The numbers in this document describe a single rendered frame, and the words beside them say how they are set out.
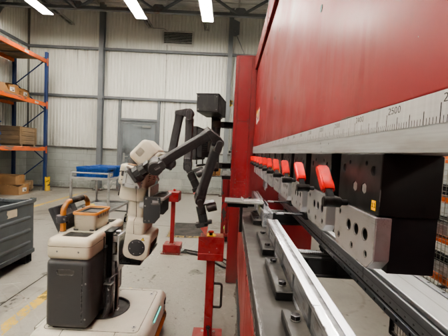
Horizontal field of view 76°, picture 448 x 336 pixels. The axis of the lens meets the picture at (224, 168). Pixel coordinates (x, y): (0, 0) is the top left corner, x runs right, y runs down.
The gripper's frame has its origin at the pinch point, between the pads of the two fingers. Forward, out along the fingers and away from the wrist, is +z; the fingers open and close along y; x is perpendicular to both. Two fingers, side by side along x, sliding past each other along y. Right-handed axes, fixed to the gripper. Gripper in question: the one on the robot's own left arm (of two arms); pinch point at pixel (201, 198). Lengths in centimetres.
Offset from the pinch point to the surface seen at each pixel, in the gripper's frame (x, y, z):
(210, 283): 14, -24, 50
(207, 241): 3.6, -30.9, 22.0
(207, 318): 26, -24, 70
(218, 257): 1.4, -31.1, 34.3
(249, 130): -59, 84, -34
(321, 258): -51, -66, 44
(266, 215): -36, -27, 23
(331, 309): -37, -138, 22
